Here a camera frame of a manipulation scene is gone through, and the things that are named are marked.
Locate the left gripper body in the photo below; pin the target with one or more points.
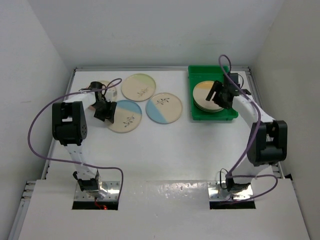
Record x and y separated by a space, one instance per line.
100 109

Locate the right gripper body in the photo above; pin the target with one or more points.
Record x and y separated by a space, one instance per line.
219 97

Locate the yellow cream plate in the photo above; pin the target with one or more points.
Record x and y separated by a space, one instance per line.
200 92

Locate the blue cream plate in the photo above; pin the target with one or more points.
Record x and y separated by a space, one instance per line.
127 117
164 108

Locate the pink cream plate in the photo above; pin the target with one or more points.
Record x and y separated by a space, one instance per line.
110 88
211 108

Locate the pink cream plate front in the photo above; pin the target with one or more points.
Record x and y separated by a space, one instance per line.
211 108

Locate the pale green cream plate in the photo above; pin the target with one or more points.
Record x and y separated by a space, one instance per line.
211 110

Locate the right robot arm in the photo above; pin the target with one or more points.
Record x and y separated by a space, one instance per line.
268 138

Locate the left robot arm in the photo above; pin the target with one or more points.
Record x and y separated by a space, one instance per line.
69 127

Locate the green plastic bin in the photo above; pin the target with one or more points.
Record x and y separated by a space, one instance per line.
201 73

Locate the green cream plate rear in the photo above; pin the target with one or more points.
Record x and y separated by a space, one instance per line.
138 87

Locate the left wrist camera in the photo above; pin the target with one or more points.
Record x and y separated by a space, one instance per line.
113 92

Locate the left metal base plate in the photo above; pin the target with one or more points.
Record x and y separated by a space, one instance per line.
108 192

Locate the metal base plate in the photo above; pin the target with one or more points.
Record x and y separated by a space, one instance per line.
218 192
108 192

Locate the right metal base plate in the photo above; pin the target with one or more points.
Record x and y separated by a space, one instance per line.
218 192

